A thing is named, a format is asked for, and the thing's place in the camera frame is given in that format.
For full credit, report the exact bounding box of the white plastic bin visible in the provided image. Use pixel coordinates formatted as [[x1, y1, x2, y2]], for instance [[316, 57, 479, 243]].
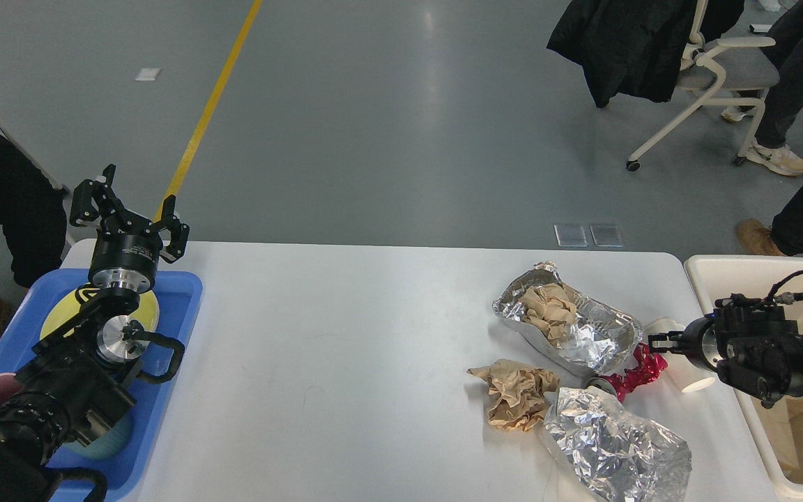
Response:
[[685, 255, 803, 501]]

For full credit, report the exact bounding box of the white office chair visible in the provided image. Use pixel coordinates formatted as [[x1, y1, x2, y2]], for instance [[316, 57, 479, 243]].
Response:
[[627, 1, 779, 172]]

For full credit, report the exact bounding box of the aluminium foil sheet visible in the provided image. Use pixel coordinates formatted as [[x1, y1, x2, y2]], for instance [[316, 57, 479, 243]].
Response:
[[539, 387, 692, 501], [493, 261, 643, 376]]

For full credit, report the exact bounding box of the blue plastic tray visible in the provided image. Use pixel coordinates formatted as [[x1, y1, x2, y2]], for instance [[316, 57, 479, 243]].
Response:
[[0, 269, 203, 501]]

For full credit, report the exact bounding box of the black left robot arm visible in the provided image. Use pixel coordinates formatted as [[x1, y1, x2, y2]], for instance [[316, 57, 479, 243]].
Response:
[[0, 165, 190, 501]]

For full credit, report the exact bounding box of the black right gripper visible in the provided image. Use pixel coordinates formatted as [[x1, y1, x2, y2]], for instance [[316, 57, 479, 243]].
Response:
[[649, 317, 722, 374]]

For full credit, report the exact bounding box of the tan boot right side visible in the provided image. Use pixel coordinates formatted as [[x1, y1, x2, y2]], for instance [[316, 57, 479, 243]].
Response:
[[735, 218, 786, 257]]

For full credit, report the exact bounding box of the paper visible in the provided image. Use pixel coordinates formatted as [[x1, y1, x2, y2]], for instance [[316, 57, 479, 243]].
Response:
[[517, 284, 577, 347]]

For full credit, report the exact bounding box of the green grey mug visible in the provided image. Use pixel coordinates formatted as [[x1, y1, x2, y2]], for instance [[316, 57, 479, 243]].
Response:
[[63, 413, 134, 460]]

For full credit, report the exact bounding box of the person in black clothes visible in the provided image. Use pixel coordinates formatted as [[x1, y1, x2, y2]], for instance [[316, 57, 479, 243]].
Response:
[[0, 135, 67, 288]]

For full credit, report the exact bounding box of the crumpled brown paper ball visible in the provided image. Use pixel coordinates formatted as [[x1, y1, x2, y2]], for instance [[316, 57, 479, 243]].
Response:
[[466, 359, 560, 432]]

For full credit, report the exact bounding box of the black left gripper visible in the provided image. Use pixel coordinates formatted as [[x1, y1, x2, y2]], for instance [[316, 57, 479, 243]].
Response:
[[70, 165, 190, 294]]

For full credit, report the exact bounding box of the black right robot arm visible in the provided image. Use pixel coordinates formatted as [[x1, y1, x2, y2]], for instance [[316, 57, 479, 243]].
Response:
[[648, 269, 803, 408]]

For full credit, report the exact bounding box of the red foil wrapper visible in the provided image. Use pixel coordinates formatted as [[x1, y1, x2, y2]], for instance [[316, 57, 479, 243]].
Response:
[[587, 342, 668, 403]]

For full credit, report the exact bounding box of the brown paper bag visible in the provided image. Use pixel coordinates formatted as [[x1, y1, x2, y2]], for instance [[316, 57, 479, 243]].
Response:
[[750, 396, 800, 475]]

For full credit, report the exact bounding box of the yellow plate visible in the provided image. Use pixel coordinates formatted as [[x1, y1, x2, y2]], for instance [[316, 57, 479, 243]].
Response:
[[39, 284, 160, 340]]

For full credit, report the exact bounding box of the black jacket on chair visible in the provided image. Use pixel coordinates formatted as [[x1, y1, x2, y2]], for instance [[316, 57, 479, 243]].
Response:
[[546, 0, 746, 109]]

